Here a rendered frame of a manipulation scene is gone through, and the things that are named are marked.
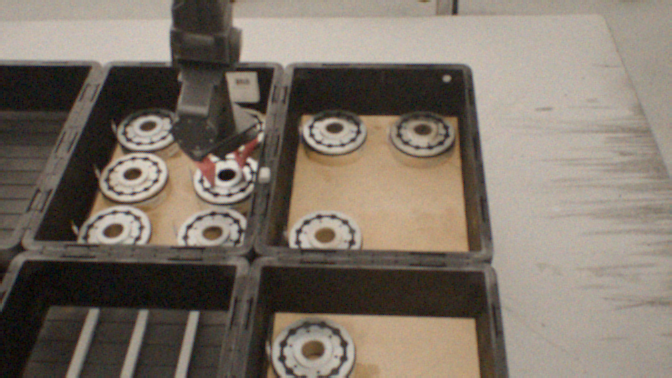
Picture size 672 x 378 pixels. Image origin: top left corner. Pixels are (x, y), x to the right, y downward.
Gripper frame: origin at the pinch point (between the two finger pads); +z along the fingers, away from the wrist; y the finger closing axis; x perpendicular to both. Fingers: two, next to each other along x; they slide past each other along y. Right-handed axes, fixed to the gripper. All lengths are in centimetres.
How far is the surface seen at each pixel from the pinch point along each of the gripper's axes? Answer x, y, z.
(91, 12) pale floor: 194, 53, 93
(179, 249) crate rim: -12.5, -14.8, -6.4
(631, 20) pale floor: 37, 206, 93
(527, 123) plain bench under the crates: -14, 58, 18
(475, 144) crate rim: -24.3, 27.8, -4.3
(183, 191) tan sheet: 4.8, -5.3, 4.2
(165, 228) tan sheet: 0.2, -11.5, 3.9
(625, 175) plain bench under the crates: -35, 60, 18
